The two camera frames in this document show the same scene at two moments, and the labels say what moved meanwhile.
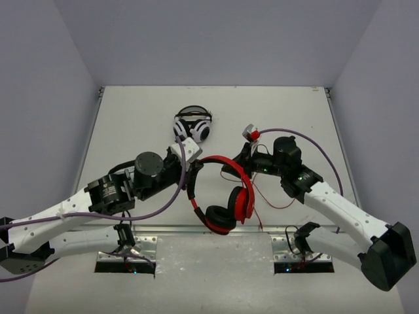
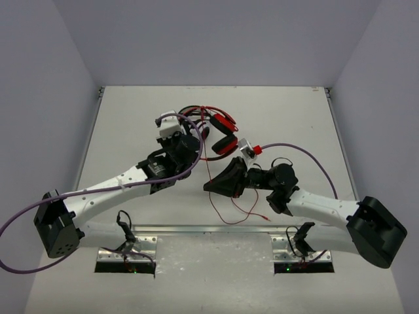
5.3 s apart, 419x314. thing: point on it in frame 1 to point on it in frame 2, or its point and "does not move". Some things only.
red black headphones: [221, 218] to [222, 125]
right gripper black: [247, 159] to [232, 182]
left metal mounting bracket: [146, 245] does not move
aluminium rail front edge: [200, 229] does not move
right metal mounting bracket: [281, 253] does not move
